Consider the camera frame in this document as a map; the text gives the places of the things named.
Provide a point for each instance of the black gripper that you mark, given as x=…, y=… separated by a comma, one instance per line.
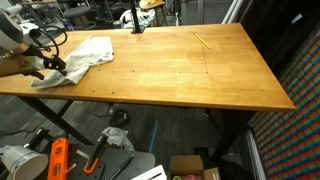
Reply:
x=51, y=62

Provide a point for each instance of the white frayed cotton towel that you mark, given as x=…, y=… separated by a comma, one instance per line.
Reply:
x=90, y=53

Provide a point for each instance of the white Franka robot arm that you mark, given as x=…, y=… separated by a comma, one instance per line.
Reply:
x=8, y=33

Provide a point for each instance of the black office chair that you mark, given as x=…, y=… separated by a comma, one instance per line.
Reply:
x=77, y=12

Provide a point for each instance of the white plastic bag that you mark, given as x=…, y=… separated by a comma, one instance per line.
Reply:
x=116, y=136

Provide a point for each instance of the orange spirit level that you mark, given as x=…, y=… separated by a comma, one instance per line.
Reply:
x=58, y=160

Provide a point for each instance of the orange black bar clamp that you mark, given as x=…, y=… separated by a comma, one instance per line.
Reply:
x=96, y=155

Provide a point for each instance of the white crumpled cloth pile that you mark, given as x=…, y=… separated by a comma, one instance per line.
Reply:
x=146, y=20

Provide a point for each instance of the white paper bucket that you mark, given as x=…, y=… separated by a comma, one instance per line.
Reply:
x=20, y=161

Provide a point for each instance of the round wooden side table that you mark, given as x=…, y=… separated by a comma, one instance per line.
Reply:
x=151, y=4

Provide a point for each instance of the black pen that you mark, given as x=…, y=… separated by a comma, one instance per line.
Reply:
x=122, y=166

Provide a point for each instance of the black perforated base board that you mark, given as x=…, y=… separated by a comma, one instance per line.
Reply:
x=136, y=161

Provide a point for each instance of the white flat box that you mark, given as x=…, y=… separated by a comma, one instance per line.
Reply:
x=150, y=174

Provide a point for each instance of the yellow pencil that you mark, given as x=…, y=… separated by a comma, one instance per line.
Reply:
x=202, y=40

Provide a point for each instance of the open cardboard box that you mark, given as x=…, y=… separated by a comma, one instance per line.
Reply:
x=185, y=163

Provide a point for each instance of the grey perforated panel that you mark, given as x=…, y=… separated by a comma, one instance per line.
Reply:
x=206, y=11

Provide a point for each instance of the pink round object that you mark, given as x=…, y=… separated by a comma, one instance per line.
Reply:
x=191, y=177

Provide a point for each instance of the white leaning pole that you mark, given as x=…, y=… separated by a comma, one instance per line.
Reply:
x=238, y=10
x=229, y=11

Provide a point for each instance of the white ribbed panel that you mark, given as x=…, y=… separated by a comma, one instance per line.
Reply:
x=255, y=156

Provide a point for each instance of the black curtain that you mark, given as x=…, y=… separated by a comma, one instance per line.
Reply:
x=276, y=36

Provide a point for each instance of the white paper note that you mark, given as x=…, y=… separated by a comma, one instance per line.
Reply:
x=297, y=17

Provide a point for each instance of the wooden green camera mount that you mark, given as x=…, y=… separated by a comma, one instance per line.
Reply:
x=33, y=63

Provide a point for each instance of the black camera stand pole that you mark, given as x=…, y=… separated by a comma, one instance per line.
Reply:
x=134, y=16

